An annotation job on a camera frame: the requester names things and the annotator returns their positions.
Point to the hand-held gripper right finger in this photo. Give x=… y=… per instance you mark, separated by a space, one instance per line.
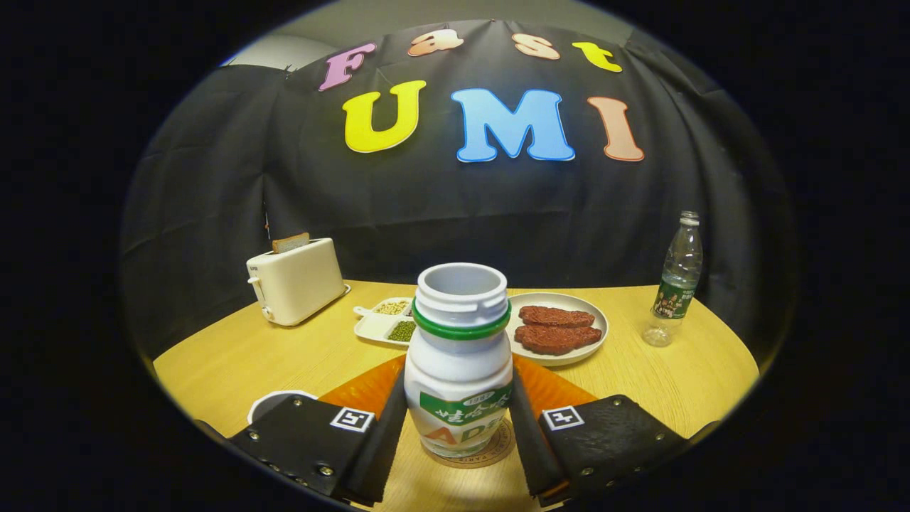
x=530 y=455

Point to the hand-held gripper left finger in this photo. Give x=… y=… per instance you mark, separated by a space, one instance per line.
x=377 y=448

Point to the round cork coaster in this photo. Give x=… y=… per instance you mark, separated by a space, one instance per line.
x=500 y=446

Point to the white juice bottle green label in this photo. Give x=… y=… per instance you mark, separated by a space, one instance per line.
x=458 y=370

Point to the clear plastic water bottle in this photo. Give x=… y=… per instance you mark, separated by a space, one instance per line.
x=675 y=284

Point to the reddish brown meat patty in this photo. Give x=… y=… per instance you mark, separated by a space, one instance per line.
x=558 y=340
x=554 y=316

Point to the white divided tray with beans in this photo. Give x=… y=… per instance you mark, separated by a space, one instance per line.
x=370 y=327

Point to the wooden table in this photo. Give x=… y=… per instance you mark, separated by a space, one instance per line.
x=654 y=384

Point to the white round plate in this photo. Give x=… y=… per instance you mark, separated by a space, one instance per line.
x=561 y=300

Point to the cream toaster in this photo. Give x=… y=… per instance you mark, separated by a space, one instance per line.
x=298 y=284

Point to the brown toast slice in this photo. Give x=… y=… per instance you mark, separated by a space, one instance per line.
x=291 y=243

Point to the black backdrop cloth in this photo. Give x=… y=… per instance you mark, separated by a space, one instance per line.
x=426 y=206

